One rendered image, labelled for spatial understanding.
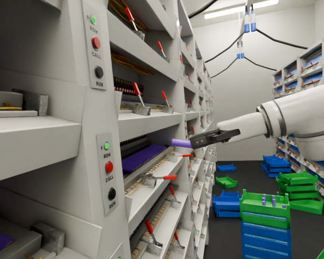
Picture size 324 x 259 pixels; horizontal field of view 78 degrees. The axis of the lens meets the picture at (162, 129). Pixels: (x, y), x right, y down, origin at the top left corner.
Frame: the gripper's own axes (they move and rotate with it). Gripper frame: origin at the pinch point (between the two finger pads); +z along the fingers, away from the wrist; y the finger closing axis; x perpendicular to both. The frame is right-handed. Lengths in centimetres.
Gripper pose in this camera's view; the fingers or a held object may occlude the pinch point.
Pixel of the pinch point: (199, 140)
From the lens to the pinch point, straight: 52.3
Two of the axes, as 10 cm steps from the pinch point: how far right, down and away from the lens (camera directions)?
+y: -3.0, 0.9, -9.5
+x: 3.1, 9.5, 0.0
